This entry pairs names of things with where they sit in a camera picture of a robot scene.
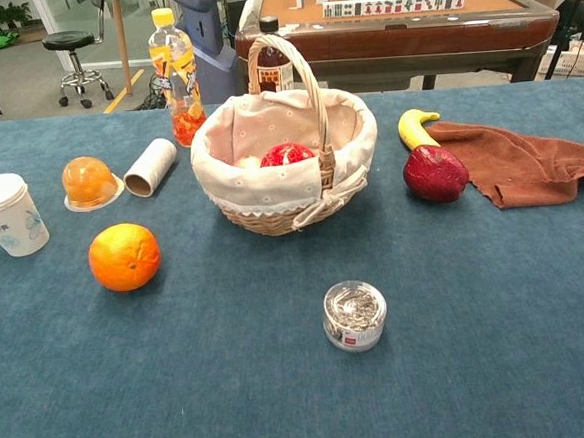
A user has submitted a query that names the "orange fruit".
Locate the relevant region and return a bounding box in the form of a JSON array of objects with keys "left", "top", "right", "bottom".
[{"left": 86, "top": 220, "right": 165, "bottom": 295}]

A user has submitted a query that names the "black stool chrome base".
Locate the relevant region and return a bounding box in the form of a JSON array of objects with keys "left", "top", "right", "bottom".
[{"left": 38, "top": 0, "right": 117, "bottom": 113}]

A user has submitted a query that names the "clear round paper clip box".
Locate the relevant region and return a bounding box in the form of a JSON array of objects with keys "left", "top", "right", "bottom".
[{"left": 320, "top": 278, "right": 390, "bottom": 355}]

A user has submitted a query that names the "dark red apple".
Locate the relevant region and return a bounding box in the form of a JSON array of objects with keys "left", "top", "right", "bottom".
[{"left": 400, "top": 142, "right": 472, "bottom": 207}]

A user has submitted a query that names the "dark brown bottle black cap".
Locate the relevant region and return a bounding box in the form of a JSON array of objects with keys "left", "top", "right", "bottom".
[{"left": 252, "top": 14, "right": 297, "bottom": 95}]

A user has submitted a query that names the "white plastic crate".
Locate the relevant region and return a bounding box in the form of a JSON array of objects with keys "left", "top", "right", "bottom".
[{"left": 534, "top": 40, "right": 584, "bottom": 82}]

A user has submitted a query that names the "face-up mahjong tile row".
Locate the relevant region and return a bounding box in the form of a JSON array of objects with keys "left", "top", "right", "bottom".
[{"left": 321, "top": 0, "right": 468, "bottom": 20}]

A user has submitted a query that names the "pink peach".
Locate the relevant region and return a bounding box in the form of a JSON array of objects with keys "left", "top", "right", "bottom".
[{"left": 231, "top": 153, "right": 264, "bottom": 172}]

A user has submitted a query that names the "blue machine base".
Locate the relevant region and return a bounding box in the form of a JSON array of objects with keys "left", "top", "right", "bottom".
[{"left": 162, "top": 0, "right": 241, "bottom": 108}]

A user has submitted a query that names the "yellow banana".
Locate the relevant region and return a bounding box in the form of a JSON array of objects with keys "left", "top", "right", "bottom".
[{"left": 397, "top": 106, "right": 444, "bottom": 153}]

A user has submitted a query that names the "bright red fruit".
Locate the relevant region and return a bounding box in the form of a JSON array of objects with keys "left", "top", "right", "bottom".
[{"left": 259, "top": 140, "right": 317, "bottom": 169}]

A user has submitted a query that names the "brown mahjong table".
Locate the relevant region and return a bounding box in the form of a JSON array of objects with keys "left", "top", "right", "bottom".
[{"left": 231, "top": 0, "right": 565, "bottom": 103}]

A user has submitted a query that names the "wicker basket with cloth lining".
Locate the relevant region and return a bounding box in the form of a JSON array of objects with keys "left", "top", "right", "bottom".
[{"left": 181, "top": 26, "right": 386, "bottom": 243}]

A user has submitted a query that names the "orange jelly cup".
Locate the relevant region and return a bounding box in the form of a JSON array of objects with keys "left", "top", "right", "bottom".
[{"left": 60, "top": 154, "right": 127, "bottom": 215}]

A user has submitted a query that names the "white paper cup stack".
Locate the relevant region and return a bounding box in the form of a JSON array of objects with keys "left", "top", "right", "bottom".
[{"left": 0, "top": 170, "right": 52, "bottom": 259}]

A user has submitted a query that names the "wooden pole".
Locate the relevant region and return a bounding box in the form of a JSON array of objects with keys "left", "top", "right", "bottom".
[{"left": 110, "top": 0, "right": 136, "bottom": 98}]

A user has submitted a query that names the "blue table cloth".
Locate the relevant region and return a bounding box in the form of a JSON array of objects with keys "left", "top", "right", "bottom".
[{"left": 0, "top": 77, "right": 584, "bottom": 438}]

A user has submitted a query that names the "brown towel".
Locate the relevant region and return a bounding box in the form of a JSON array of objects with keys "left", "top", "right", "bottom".
[{"left": 425, "top": 110, "right": 584, "bottom": 215}]

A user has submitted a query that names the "orange juice bottle yellow cap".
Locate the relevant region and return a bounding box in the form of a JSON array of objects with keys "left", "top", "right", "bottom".
[{"left": 145, "top": 5, "right": 210, "bottom": 151}]

